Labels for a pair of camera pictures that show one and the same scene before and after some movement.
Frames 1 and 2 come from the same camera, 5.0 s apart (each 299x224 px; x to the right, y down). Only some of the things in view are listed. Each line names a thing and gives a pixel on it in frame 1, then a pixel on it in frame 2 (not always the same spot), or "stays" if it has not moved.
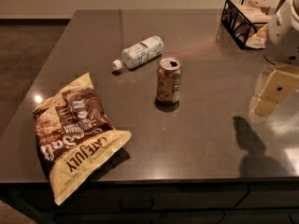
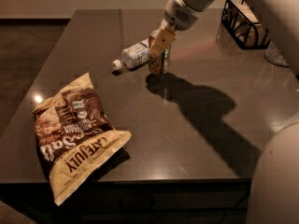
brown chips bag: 75,136 stays
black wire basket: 247,19 stays
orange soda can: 169,80 to 159,63
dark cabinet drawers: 162,202 stays
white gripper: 282,37 to 177,15
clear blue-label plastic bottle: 140,53 stays
